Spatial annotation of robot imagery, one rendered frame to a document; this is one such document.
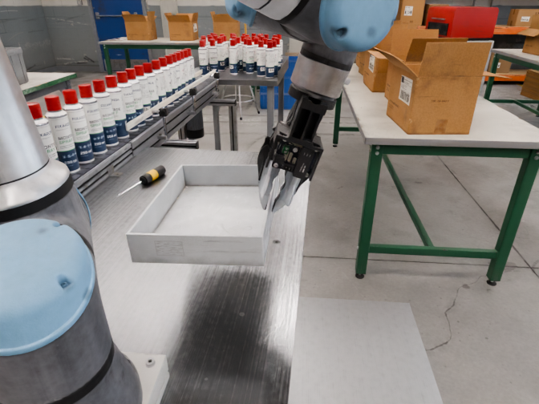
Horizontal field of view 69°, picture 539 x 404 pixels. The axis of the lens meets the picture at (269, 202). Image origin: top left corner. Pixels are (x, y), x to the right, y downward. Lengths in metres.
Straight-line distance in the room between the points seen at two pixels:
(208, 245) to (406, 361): 0.33
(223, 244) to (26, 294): 0.27
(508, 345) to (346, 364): 1.46
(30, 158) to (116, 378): 0.25
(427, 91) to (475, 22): 3.97
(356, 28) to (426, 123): 1.48
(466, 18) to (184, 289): 5.23
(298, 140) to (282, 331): 0.30
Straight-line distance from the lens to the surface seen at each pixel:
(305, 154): 0.56
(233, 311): 0.69
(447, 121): 1.86
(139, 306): 0.73
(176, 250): 0.59
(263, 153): 0.63
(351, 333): 0.67
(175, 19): 6.10
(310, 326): 0.67
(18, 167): 0.48
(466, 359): 1.89
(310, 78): 0.55
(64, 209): 0.50
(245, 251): 0.56
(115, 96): 1.38
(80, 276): 0.39
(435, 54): 1.75
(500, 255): 2.23
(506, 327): 2.11
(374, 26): 0.38
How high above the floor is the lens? 1.30
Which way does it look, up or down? 27 degrees down
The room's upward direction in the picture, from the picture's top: straight up
